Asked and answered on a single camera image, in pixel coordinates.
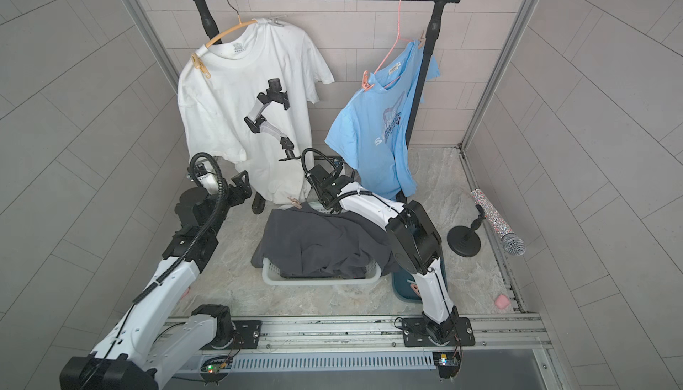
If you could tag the beige clothespin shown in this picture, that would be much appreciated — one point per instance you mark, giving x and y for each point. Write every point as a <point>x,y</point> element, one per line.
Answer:
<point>421,40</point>

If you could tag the white t-shirt black print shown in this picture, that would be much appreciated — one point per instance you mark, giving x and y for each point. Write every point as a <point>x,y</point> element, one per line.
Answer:
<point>253,111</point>

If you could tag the white laundry basket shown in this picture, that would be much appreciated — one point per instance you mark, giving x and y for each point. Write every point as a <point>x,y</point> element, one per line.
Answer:
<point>272,276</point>

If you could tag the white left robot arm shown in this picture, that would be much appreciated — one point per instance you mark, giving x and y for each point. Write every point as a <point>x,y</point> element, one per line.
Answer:
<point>160,288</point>

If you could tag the white clothespin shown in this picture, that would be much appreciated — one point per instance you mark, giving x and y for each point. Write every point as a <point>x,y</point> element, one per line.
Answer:
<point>275,22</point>

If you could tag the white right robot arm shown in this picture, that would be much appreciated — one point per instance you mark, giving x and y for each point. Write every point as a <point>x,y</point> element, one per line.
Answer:
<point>415,243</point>

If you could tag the light pink clothespin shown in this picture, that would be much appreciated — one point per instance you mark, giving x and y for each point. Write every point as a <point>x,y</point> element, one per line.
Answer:
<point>295,202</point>

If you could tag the pink object on floor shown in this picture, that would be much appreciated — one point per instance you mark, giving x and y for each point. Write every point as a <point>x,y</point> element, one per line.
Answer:
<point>502,302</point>

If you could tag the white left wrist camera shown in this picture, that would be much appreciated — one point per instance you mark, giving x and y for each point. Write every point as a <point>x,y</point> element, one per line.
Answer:
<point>203,175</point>

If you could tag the dark grey t-shirt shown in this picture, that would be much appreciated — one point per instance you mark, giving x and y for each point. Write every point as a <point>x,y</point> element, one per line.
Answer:
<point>310,244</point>

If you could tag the teal clothespin tray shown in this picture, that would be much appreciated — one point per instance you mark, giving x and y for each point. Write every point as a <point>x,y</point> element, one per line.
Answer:
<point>408,287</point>

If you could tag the glitter microphone on stand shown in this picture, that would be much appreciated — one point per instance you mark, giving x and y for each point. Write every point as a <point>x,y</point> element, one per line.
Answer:
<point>464,240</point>

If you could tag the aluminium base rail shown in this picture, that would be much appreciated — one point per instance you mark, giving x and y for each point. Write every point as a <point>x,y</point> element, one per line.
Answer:
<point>320,343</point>

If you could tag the light blue t-shirt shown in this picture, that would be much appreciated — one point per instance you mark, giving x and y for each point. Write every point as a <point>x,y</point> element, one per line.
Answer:
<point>370,132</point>

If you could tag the pink pig toy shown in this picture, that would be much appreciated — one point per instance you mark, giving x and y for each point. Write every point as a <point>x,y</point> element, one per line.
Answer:
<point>185,294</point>

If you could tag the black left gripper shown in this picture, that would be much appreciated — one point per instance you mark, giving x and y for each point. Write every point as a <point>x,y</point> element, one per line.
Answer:
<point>245,192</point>

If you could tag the yellow clothespin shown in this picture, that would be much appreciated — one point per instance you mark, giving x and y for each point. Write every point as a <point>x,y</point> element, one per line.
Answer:
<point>199,65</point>

